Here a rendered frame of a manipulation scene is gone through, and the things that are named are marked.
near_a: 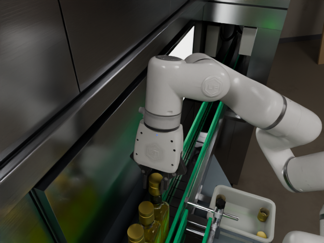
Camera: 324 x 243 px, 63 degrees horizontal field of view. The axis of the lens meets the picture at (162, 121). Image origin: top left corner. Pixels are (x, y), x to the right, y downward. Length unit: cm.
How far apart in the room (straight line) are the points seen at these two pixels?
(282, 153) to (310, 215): 153
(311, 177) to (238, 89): 25
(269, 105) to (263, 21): 85
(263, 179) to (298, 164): 160
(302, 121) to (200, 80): 25
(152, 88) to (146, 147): 13
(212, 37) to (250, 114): 103
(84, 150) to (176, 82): 22
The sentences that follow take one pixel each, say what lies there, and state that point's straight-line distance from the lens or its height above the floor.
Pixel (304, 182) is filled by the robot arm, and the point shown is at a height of 120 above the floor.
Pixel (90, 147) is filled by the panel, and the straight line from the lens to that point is 56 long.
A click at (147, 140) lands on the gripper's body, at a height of 131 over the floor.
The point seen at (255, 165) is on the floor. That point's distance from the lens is 238.
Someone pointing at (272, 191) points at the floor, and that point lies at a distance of 224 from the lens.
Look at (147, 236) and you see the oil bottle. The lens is 67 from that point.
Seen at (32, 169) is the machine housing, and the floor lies 137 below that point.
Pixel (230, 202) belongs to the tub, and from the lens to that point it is 113.
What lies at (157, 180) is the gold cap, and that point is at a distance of 62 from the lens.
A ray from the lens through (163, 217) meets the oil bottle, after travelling 71.
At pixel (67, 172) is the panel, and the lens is 52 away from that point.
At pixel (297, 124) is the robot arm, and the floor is 133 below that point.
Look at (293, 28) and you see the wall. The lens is 481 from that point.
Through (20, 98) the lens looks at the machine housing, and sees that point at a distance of 43.
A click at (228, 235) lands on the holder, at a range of 102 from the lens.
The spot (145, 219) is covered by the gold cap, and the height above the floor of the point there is 114.
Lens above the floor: 168
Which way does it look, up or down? 39 degrees down
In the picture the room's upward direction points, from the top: straight up
